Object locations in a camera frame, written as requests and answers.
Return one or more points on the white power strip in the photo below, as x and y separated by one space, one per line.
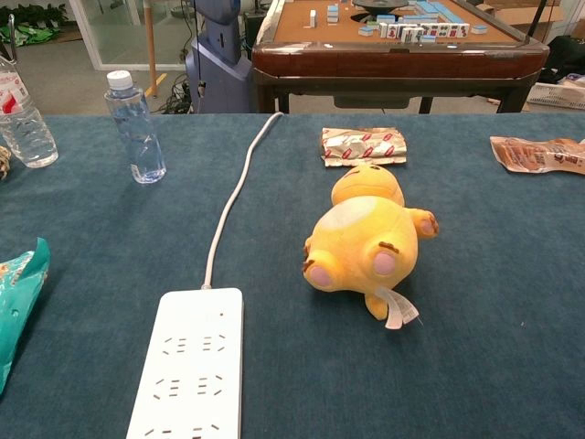
196 366

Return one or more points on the yellow plush toy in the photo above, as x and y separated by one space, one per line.
365 228

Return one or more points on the crumpled red white wrapper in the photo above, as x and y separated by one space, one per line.
361 146

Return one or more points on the blue machine base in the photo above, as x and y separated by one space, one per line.
219 73

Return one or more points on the small clear water bottle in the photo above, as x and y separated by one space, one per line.
137 137

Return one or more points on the brown mahjong table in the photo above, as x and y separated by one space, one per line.
388 59

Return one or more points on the teal tablecloth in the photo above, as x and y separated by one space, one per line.
457 320

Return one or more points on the white blue mahjong tile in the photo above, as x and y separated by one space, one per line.
312 18
366 31
479 29

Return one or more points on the stacked blue mahjong tiles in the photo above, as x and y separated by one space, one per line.
332 13

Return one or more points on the wooden pole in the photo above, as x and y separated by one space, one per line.
151 55

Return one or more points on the standing mahjong tile row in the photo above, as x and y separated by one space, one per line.
425 31

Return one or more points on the black mahjong table dial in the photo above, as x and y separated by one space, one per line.
381 3

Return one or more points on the orange snack packet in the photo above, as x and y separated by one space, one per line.
530 155

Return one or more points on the white framed glass partition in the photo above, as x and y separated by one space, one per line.
119 32

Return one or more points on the large red-label water bottle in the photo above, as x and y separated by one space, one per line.
27 132

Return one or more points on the teal snack bag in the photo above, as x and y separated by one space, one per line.
18 297

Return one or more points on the white plastic basket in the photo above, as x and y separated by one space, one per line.
557 96

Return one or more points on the black bag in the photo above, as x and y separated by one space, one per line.
566 55

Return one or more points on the green bags pile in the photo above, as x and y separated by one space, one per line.
32 27

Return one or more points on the metal rod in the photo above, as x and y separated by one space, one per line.
12 41

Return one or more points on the blue mahjong tile wall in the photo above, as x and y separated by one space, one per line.
434 10

